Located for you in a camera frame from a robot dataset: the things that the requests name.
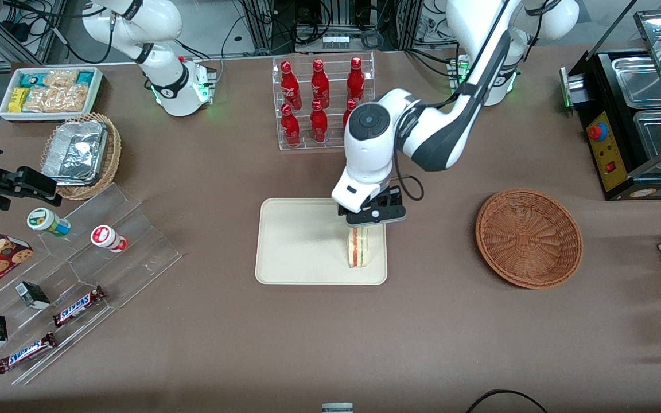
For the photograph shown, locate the red cola bottle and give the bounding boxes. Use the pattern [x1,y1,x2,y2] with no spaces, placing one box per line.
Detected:
[281,104,301,147]
[281,61,302,111]
[310,100,329,144]
[347,56,366,103]
[343,99,361,130]
[311,59,330,108]

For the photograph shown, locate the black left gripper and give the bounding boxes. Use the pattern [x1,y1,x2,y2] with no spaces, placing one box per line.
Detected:
[339,186,405,233]

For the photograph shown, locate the white snack tray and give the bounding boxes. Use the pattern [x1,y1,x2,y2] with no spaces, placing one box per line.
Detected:
[0,67,104,123]

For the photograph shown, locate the black table cable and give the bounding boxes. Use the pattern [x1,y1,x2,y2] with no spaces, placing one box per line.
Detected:
[466,389,549,413]

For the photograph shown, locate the red label yogurt cup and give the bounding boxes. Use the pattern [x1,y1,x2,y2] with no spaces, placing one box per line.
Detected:
[90,225,129,254]

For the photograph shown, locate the triangular sandwich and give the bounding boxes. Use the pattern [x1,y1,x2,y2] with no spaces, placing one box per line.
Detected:
[347,225,372,268]

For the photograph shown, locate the yellow snack packet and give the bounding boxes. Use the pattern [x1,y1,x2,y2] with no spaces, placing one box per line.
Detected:
[8,87,30,113]

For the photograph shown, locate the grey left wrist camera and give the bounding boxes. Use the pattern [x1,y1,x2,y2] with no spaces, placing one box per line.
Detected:
[345,206,407,225]

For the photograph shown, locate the clear acrylic bottle rack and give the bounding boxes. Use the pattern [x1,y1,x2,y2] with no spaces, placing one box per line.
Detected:
[272,52,376,151]

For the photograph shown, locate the cream rectangular tray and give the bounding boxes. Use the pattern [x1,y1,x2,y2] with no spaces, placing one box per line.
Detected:
[255,198,388,286]

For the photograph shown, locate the round brown wicker basket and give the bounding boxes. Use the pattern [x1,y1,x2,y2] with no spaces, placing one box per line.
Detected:
[475,189,584,289]

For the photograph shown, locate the green label yogurt cup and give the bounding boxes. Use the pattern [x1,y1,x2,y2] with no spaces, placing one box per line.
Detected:
[26,208,72,238]

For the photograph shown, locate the snickers chocolate bar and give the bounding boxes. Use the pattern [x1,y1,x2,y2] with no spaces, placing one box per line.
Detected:
[0,332,58,375]
[53,285,107,328]

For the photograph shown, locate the clear acrylic stepped stand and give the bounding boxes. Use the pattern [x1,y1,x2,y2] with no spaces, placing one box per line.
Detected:
[0,182,183,386]

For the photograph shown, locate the aluminium foil container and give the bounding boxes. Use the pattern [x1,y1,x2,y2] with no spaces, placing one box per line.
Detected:
[42,120,108,187]

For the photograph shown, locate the black food warmer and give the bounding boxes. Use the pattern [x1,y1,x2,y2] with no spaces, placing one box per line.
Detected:
[560,0,661,201]

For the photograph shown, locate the clear cracker bag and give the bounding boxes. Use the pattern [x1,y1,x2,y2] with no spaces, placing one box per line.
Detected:
[55,85,90,112]
[22,86,59,113]
[44,70,80,88]

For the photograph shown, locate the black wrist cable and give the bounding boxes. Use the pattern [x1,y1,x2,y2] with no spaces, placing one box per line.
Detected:
[394,171,425,202]

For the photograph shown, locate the light wicker basket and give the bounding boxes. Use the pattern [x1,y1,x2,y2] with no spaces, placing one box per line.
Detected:
[40,112,122,201]

